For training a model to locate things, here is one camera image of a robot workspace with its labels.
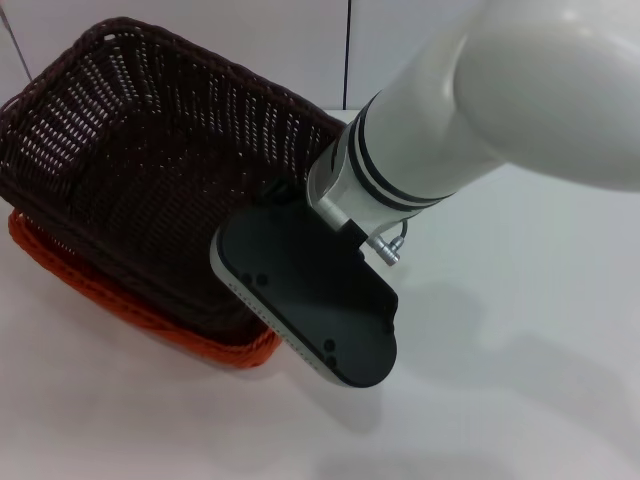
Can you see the orange woven plastic basket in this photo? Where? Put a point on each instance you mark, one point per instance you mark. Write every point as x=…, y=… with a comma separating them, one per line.
x=100, y=295

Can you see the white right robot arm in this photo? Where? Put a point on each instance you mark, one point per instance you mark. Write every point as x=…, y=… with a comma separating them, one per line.
x=500, y=100

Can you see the dark brown woven plastic basket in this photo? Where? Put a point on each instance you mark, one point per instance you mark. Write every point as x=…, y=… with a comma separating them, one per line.
x=150, y=175

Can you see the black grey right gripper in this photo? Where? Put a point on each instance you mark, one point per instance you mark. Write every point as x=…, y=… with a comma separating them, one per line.
x=310, y=290

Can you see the silver angled wrist connector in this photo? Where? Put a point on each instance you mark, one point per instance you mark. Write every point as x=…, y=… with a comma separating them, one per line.
x=332, y=212

